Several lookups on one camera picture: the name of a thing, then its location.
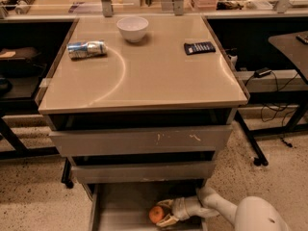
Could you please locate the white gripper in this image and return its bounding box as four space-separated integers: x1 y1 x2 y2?
156 195 218 228

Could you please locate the orange fruit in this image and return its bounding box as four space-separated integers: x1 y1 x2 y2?
148 206 165 224

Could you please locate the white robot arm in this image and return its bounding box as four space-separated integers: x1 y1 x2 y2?
148 186 291 231

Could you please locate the grey middle drawer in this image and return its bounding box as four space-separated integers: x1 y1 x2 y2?
72 161 216 184

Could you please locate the grey drawer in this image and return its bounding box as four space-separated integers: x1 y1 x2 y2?
88 181 208 231
50 125 232 157
72 161 216 184

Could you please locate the grey bottom drawer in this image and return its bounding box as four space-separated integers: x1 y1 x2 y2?
88 181 208 231

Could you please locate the grey top drawer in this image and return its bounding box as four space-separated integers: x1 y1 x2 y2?
50 125 232 157

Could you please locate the grey drawer cabinet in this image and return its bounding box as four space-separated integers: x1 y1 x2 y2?
34 14 250 231

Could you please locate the black calculator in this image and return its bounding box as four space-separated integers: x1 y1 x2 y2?
184 41 216 55

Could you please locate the black power adapter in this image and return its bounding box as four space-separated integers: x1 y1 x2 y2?
254 67 271 78

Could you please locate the crushed blue silver can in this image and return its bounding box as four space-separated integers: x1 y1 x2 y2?
66 40 107 60

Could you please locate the white ceramic bowl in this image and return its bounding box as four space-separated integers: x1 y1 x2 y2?
116 16 149 42

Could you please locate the black cable on floor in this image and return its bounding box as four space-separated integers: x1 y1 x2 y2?
259 70 301 148

